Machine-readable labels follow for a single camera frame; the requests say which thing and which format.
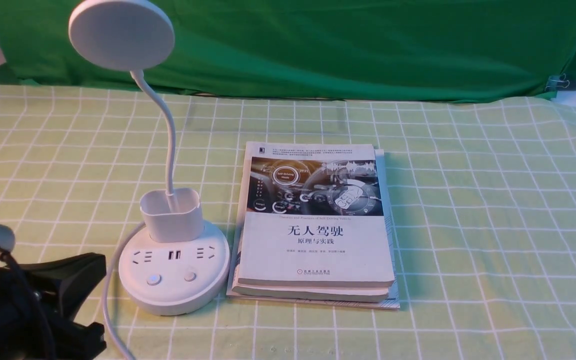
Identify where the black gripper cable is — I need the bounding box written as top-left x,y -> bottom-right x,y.
0,239 -> 59,360

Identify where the top white Chinese book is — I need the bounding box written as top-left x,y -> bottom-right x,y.
231,141 -> 396,303

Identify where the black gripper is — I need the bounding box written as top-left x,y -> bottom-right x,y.
0,252 -> 107,360

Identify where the metal binder clip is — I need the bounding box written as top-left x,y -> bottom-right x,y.
544,73 -> 570,92

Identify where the white desk lamp power strip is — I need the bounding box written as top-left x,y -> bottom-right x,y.
68,0 -> 230,316

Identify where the white lamp power cable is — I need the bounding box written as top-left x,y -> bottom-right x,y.
101,223 -> 147,360

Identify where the green backdrop cloth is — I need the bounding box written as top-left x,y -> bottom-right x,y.
0,0 -> 576,104

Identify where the bottom book under stack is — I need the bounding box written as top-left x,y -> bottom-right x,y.
226,148 -> 401,310

